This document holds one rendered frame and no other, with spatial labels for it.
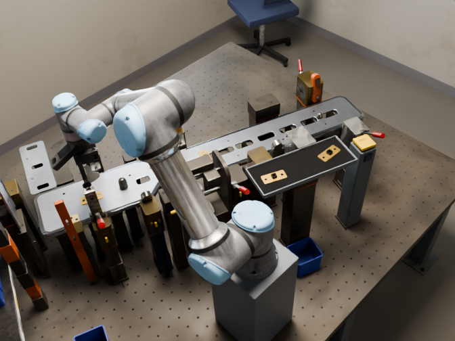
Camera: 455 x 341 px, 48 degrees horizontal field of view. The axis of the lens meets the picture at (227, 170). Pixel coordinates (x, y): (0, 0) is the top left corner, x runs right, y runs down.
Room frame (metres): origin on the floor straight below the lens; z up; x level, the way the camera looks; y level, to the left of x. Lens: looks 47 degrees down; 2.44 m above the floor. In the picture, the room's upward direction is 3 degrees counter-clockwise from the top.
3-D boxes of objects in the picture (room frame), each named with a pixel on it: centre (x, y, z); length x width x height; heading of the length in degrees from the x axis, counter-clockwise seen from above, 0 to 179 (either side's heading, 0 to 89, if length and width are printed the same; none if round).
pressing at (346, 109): (1.44, 0.07, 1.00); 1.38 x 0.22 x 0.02; 113
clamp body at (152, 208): (1.13, 0.27, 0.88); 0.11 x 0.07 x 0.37; 23
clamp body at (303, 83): (1.84, -0.38, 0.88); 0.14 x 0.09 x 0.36; 23
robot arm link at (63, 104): (1.25, 0.49, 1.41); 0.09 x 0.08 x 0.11; 44
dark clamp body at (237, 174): (1.24, -0.03, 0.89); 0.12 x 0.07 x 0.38; 23
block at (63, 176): (1.41, 0.66, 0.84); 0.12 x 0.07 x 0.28; 23
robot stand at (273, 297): (0.88, -0.06, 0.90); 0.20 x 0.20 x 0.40; 42
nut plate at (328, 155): (1.25, -0.36, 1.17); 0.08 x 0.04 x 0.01; 129
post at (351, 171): (1.30, -0.50, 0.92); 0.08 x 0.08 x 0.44; 23
